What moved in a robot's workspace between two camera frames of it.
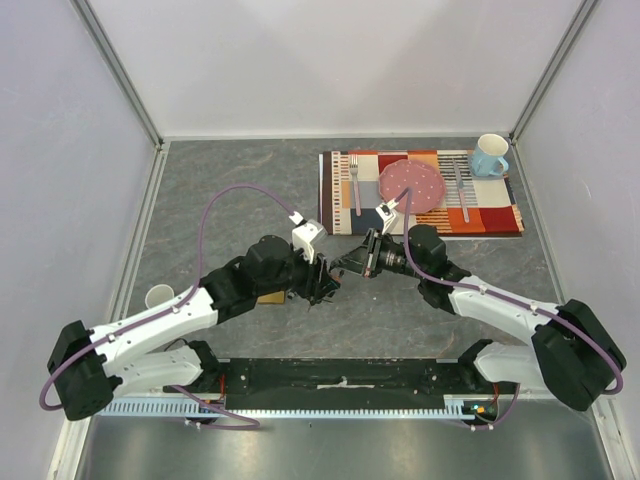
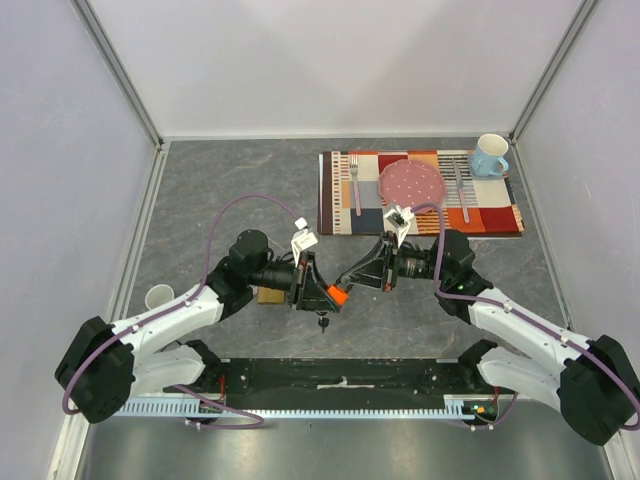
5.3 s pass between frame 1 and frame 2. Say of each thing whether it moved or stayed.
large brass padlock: stayed
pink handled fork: stayed
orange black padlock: moved
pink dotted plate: stayed
